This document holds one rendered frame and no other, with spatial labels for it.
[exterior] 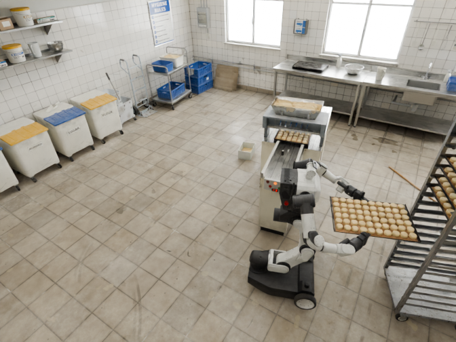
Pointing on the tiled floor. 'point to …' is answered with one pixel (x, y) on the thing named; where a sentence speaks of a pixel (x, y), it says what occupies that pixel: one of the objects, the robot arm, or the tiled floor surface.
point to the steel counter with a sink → (391, 81)
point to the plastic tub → (246, 150)
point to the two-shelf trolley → (169, 82)
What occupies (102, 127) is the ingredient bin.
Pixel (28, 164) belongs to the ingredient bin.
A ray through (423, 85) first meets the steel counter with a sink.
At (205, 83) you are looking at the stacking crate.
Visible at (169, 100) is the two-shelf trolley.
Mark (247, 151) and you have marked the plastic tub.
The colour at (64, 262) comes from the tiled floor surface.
